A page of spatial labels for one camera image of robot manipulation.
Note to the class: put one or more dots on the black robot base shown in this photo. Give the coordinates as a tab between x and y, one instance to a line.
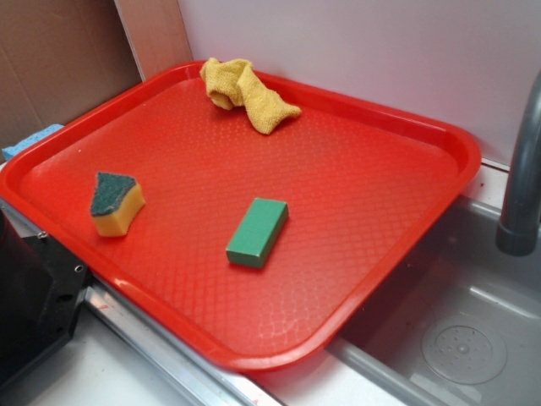
42	288

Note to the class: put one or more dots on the green rectangular block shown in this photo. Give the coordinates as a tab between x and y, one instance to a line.
257	233

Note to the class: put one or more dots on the red plastic tray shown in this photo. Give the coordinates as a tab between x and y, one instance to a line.
363	183

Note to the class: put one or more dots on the yellow crumpled cloth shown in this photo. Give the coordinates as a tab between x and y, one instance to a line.
234	83

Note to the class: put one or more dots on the yellow sponge with green top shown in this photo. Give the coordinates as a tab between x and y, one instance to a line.
116	202

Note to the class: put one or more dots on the grey plastic sink basin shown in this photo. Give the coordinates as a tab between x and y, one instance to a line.
457	322

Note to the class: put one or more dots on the grey metal faucet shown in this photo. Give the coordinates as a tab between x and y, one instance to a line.
517	231

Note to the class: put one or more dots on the brown cardboard panel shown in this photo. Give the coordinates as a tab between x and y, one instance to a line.
59	60

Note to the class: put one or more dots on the blue sponge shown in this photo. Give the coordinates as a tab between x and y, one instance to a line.
13	150

